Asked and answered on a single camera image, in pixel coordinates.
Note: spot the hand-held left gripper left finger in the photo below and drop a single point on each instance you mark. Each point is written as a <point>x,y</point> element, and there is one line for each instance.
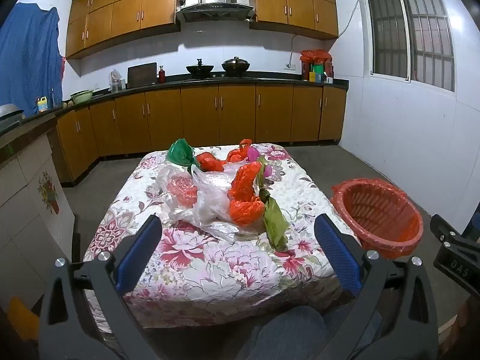
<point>138,257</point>

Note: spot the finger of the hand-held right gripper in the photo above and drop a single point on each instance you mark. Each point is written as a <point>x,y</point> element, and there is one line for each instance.
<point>442,232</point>

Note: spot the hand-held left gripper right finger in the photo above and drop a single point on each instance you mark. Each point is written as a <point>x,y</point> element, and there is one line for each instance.
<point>337,255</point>

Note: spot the red lined plastic basket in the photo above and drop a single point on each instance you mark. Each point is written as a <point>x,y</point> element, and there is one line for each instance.
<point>378,213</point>

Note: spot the olive green plastic bag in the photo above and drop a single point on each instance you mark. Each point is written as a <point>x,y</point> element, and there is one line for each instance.
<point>275,221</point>

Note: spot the clear plastic bag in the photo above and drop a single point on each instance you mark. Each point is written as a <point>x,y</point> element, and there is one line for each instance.
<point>217,202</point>

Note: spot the large red plastic bag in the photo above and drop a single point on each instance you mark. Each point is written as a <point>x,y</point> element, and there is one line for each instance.
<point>243,210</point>

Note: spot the small red plastic bag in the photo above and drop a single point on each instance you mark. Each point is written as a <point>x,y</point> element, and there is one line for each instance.
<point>208,161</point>

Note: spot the pink plastic bag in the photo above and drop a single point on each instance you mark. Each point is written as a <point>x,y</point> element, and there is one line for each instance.
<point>252,153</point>

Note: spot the floral tablecloth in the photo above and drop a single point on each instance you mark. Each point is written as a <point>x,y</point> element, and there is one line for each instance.
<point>210,270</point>

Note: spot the person's leg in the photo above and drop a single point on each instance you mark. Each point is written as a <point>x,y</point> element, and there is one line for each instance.
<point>285,330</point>

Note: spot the yellow object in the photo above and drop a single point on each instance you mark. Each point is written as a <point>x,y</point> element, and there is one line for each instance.
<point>22,311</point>

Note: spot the wooden base cabinets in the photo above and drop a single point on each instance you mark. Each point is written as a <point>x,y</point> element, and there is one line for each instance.
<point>198,116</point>

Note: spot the green basin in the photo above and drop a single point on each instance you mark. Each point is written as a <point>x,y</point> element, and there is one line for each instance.
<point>81,97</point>

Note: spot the clear jar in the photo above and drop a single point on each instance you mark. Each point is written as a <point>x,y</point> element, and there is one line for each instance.
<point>115,81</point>

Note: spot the yellow detergent bottle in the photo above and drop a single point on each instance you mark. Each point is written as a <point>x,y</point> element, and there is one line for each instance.
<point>43,105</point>

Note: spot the dark cutting board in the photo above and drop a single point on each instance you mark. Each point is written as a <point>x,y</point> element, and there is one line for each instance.
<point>141,75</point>

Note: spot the red bottle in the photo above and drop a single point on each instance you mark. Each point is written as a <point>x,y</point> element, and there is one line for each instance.
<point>162,75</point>

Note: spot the green box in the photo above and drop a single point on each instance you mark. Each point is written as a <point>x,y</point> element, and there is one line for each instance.
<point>318,69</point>

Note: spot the black kitchen countertop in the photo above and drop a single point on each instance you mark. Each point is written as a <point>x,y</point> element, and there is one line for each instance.
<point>262,79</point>

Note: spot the metal basin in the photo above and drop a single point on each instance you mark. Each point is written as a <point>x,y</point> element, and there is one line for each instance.
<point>9,110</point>

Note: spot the small black pot with lid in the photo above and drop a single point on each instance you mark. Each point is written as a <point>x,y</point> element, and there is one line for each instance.
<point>200,69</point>

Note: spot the red bag of boxes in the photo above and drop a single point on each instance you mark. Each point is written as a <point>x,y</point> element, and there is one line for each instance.
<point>317,57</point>

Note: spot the barred window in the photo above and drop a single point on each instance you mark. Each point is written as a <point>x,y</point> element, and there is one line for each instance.
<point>408,33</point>

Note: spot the black wok with lid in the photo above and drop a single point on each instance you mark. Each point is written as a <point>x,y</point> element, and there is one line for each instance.
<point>235,65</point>

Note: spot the blue cloth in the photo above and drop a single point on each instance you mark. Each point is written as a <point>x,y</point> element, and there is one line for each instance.
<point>26,56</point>

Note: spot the steel range hood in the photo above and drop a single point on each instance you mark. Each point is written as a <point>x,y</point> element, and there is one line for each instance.
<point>215,7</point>

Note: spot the flower wall decal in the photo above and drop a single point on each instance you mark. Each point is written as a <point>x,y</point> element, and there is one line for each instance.
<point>48,193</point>

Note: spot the wooden wall cabinets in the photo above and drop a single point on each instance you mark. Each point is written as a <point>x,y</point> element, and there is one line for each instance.
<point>123,11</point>

